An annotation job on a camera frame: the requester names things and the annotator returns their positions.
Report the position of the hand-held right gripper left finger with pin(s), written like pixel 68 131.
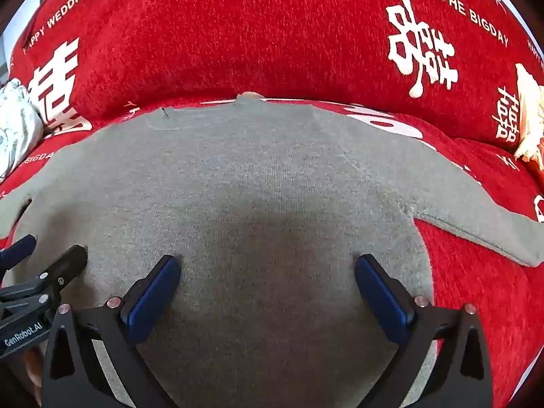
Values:
pixel 154 299

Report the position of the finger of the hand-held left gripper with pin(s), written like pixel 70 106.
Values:
pixel 68 263
pixel 17 251

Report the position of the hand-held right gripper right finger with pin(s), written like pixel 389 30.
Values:
pixel 381 299

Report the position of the grey knit sweater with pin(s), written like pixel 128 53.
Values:
pixel 255 178

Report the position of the white floral cloth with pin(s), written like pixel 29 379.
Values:
pixel 12 123

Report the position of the cream and orange cloth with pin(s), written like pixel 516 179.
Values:
pixel 531 114

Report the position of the red printed sofa cover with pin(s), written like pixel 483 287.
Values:
pixel 297 29

